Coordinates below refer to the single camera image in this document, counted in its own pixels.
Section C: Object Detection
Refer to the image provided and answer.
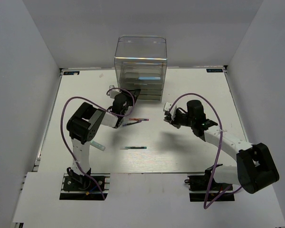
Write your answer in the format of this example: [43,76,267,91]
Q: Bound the red gel pen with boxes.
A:
[128,118,149,121]

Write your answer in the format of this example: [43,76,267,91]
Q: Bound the purple gel pen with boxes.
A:
[122,120,142,127]

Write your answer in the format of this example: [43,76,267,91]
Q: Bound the clear acrylic drawer organizer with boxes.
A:
[114,35,168,101]

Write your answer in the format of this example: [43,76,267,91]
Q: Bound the green black gel pen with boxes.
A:
[120,146,147,150]

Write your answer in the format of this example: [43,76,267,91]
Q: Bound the green capped highlighter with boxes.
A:
[90,141,105,151]

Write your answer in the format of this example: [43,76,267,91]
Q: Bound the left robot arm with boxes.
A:
[66,86,141,190]

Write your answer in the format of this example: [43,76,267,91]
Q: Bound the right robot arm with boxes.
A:
[163,100,280,194]

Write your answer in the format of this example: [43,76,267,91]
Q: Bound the right blue corner label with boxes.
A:
[206,68,223,73]

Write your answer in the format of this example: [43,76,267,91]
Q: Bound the blue corner label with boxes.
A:
[206,68,223,73]
[63,71,80,76]

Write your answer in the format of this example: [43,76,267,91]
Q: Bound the left blue corner label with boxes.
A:
[63,71,80,76]

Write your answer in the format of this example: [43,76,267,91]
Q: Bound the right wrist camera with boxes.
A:
[163,102,177,121]

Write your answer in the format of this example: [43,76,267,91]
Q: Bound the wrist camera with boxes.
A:
[106,85,120,99]
[163,102,177,121]

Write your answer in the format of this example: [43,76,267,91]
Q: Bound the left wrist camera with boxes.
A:
[106,85,120,99]

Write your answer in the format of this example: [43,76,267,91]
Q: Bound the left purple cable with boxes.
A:
[61,88,136,200]

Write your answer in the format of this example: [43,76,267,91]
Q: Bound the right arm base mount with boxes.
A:
[184,174,235,202]

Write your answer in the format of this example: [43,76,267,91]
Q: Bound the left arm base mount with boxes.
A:
[59,173,110,201]

